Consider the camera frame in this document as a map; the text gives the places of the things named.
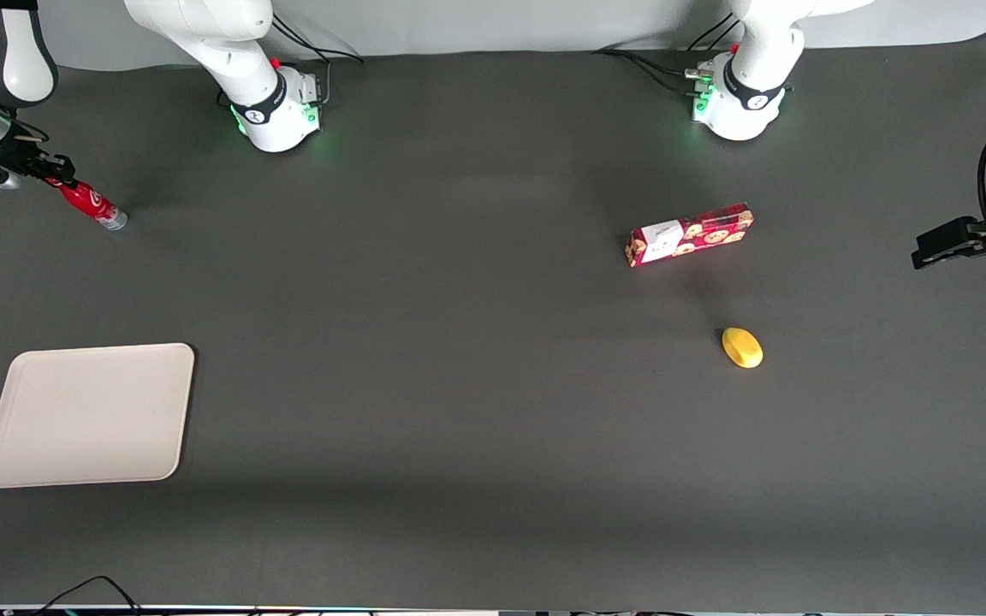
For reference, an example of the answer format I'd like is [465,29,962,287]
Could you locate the black thin cable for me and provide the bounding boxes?
[33,575,145,616]

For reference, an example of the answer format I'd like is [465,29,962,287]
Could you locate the red cookie box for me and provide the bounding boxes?
[625,202,755,269]

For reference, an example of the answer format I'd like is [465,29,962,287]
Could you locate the red coke bottle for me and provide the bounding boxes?
[46,175,128,232]

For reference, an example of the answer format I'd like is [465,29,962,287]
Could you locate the black left arm base cables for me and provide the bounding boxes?
[593,10,742,97]

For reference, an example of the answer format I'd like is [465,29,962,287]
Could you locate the black right arm base cables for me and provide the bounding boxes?
[269,13,365,108]

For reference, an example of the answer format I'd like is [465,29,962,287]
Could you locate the black arm base cables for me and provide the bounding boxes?
[593,10,742,97]
[269,13,365,108]

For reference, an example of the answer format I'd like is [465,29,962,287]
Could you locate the white rectangular plastic tray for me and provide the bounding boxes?
[0,342,196,489]

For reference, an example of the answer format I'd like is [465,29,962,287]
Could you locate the yellow lemon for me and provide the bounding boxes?
[721,327,764,370]

